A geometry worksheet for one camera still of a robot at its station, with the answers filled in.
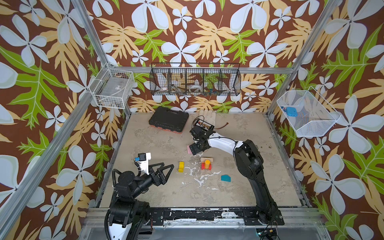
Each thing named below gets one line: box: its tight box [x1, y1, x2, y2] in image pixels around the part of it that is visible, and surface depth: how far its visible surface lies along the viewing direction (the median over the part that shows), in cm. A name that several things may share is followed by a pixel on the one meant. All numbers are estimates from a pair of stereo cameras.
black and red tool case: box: [148, 107, 189, 134], surface depth 114 cm
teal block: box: [220, 174, 232, 183], surface depth 89 cm
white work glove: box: [198, 109, 217, 127], surface depth 120 cm
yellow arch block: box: [178, 161, 185, 173], surface depth 93 cm
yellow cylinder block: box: [204, 159, 211, 169], surface depth 87 cm
